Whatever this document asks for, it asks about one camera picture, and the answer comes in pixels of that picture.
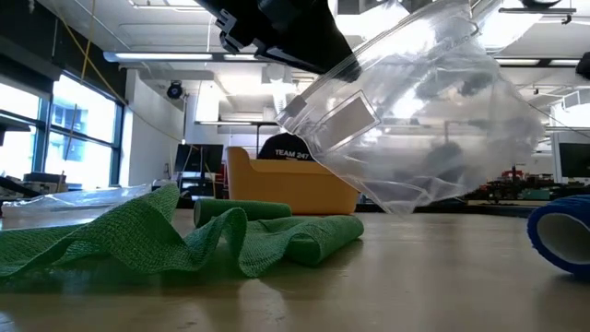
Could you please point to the yellow plastic bin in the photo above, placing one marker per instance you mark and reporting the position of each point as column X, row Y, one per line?
column 286, row 189

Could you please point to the green elastic bandage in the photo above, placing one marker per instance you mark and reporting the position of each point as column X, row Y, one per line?
column 138, row 240

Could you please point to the large framed window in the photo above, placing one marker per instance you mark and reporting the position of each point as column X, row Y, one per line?
column 83, row 115

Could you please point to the blue elastic bandage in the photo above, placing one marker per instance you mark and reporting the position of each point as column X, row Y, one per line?
column 562, row 205

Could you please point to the black ceiling spotlight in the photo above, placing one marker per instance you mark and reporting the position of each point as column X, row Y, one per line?
column 175, row 90

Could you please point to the grey box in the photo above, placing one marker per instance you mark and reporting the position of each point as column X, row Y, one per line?
column 43, row 182

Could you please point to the black computer monitor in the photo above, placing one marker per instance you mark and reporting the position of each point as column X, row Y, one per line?
column 575, row 159
column 198, row 157

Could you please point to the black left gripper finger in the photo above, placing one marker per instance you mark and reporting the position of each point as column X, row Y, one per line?
column 322, row 46

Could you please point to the person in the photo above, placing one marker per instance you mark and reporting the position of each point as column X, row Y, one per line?
column 286, row 145

